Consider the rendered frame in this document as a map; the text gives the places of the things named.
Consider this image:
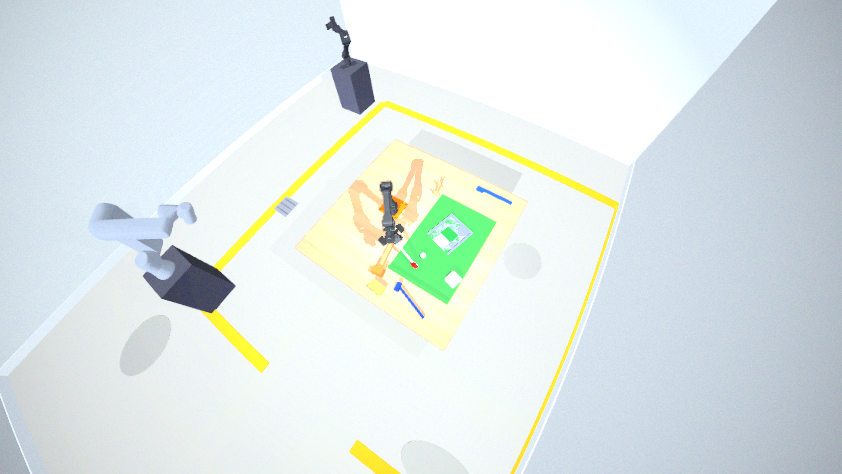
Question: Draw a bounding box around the green putting mat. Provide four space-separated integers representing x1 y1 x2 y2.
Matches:
390 194 496 302

